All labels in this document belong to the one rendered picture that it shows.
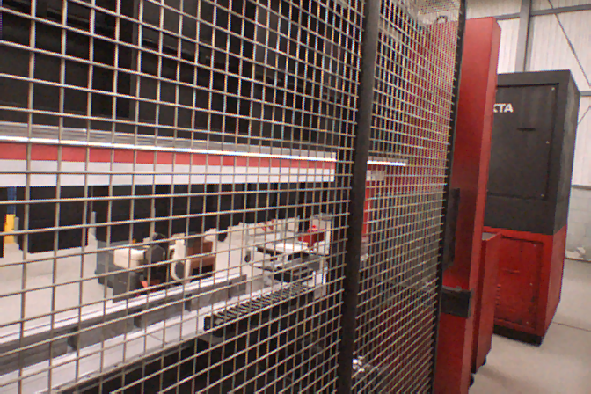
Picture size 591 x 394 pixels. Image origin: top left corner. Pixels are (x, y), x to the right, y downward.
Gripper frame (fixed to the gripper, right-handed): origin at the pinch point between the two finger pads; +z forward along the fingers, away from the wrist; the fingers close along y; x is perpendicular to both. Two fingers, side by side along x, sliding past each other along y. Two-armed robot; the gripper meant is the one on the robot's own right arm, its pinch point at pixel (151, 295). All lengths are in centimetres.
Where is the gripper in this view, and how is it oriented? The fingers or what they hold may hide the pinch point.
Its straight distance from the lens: 208.8
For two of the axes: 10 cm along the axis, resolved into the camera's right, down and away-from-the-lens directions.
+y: 6.9, -1.8, -7.1
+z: 1.1, 9.8, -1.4
